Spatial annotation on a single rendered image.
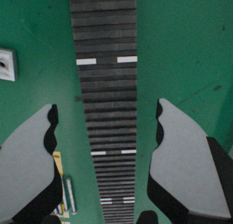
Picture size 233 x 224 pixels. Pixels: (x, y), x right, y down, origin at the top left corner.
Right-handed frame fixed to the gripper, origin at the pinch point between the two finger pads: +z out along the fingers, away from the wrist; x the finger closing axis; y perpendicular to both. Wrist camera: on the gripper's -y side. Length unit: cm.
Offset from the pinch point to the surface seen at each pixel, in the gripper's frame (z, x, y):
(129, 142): 2.2, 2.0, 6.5
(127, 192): 2.5, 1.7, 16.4
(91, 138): 2.2, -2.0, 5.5
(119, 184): 2.5, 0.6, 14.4
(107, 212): 2.3, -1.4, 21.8
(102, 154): 2.2, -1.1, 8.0
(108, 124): 2.2, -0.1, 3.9
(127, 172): 2.2, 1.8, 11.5
